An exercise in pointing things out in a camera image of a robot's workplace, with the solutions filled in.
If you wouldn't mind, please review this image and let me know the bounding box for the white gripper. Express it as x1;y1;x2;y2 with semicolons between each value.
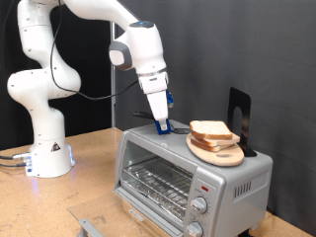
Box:
146;90;170;132

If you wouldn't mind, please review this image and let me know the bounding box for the black spatula with blue block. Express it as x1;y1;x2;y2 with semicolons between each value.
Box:
132;111;193;135

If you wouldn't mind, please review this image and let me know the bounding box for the glass oven door with handle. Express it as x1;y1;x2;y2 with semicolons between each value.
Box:
67;188;186;237

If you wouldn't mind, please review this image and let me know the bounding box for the silver oven knob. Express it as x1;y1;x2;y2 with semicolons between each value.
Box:
191;197;208;215
185;221;204;237

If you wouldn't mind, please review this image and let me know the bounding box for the silver toaster oven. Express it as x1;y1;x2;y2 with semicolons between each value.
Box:
113;118;275;237
117;0;316;236

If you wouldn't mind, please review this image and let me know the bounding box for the vertical metal pole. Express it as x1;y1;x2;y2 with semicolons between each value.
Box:
110;21;118;128

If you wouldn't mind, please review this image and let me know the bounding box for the round wooden cutting board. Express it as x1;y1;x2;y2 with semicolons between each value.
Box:
186;132;245;168

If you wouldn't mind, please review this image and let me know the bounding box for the black metal bookend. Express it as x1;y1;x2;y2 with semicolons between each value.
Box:
226;86;258;158

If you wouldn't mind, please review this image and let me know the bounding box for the black backdrop curtain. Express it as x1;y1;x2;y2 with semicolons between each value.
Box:
0;0;113;152

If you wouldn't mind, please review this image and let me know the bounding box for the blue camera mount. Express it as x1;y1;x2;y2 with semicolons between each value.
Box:
166;89;174;108

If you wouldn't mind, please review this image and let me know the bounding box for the wire oven rack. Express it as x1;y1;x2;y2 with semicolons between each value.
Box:
121;156;195;220

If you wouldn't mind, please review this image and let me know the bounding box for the black camera cable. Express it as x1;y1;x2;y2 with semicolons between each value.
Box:
48;0;139;101

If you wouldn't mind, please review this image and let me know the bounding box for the black base cable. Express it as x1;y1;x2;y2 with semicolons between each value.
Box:
0;161;31;168
0;151;33;161

